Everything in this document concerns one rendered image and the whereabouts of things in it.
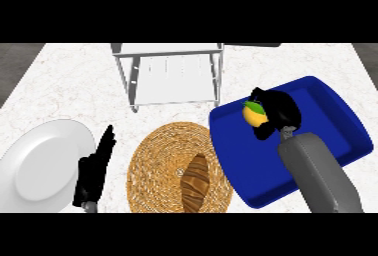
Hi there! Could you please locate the yellow lemon with green leaf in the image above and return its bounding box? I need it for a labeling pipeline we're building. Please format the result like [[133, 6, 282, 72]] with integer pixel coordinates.
[[241, 100, 270, 128]]

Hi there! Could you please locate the white tiered wire basket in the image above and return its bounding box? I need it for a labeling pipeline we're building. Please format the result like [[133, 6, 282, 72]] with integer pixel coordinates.
[[109, 42, 226, 114]]

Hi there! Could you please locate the wicker basket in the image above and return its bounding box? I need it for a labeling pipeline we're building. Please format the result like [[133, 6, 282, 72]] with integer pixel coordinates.
[[126, 121, 233, 214]]

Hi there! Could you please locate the blue tray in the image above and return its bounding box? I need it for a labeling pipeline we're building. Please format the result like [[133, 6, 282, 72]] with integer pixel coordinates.
[[208, 75, 375, 210]]

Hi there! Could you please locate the white plate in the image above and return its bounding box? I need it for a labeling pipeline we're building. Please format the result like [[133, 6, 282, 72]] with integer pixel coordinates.
[[0, 118, 97, 214]]

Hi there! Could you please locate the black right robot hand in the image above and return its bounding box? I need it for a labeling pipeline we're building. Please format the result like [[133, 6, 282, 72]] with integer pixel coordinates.
[[248, 86, 303, 141]]

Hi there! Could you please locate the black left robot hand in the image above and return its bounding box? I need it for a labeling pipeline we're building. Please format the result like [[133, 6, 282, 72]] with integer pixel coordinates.
[[71, 124, 118, 208]]

